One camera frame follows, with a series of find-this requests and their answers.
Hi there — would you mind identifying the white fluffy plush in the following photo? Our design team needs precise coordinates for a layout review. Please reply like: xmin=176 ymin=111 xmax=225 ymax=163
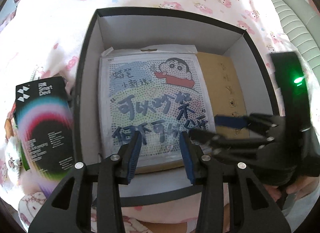
xmin=4 ymin=136 xmax=23 ymax=184

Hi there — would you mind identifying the grey green padded headboard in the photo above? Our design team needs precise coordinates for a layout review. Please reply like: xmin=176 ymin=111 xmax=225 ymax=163
xmin=243 ymin=0 xmax=320 ymax=99

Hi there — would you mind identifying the person right hand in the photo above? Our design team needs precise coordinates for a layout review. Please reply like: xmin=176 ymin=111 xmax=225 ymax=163
xmin=264 ymin=176 xmax=319 ymax=202

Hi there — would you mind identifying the pink cartoon print blanket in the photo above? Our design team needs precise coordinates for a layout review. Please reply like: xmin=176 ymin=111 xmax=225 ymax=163
xmin=1 ymin=0 xmax=283 ymax=121

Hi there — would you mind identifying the Shin-chan bead art pack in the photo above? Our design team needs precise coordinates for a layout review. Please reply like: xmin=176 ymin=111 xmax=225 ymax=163
xmin=98 ymin=45 xmax=215 ymax=167

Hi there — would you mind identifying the black cardboard storage box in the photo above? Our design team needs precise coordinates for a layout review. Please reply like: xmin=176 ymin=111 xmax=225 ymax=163
xmin=73 ymin=7 xmax=279 ymax=207

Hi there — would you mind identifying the black Smart Devil box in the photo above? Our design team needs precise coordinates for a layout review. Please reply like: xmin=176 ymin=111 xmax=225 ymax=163
xmin=13 ymin=76 xmax=75 ymax=183

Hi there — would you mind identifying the brown cardboard sheet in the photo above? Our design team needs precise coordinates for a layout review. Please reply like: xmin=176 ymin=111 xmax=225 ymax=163
xmin=134 ymin=51 xmax=251 ymax=174

